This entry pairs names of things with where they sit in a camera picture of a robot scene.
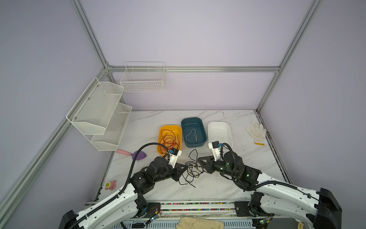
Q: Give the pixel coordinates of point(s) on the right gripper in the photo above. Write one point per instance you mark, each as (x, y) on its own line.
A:
(209, 160)

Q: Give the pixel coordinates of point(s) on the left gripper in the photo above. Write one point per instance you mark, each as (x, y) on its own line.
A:
(178, 171)

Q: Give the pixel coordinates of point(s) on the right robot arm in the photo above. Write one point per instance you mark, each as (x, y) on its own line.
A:
(318, 209)

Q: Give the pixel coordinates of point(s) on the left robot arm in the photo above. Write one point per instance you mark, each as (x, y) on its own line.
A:
(128, 201)

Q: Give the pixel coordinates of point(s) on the teal plastic bin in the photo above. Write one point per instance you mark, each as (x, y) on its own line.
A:
(193, 130)

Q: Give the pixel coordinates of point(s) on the yellow plastic bin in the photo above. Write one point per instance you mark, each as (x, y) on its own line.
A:
(170, 136)

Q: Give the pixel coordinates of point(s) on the white plastic bin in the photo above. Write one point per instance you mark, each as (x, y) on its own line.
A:
(221, 132)

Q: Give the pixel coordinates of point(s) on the purple plastic object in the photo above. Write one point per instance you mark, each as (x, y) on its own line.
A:
(138, 156)

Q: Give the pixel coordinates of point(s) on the beige cloth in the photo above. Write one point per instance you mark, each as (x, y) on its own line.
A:
(195, 223)

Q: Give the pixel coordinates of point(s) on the white work glove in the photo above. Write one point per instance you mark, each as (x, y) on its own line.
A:
(257, 132)

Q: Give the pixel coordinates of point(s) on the pink plastic object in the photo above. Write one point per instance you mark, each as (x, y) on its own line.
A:
(123, 152)

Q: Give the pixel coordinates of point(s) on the pink round toy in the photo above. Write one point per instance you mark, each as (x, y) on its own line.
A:
(110, 185)

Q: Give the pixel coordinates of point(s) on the lower white mesh shelf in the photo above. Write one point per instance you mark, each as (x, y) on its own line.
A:
(111, 139)

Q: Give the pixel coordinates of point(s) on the white mesh shelf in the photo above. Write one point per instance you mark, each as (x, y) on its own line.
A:
(92, 113)
(111, 139)

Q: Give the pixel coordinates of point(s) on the upper white mesh shelf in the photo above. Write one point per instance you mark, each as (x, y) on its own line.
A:
(92, 113)

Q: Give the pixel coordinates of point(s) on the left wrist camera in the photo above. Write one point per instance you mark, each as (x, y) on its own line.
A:
(173, 156)

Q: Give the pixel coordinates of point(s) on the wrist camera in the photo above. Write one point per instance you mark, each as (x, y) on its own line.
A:
(173, 156)
(215, 148)

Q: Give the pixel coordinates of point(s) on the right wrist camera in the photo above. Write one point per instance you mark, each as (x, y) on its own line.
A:
(215, 148)

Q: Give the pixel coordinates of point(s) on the white wire basket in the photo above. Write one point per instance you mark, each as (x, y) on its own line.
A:
(144, 77)

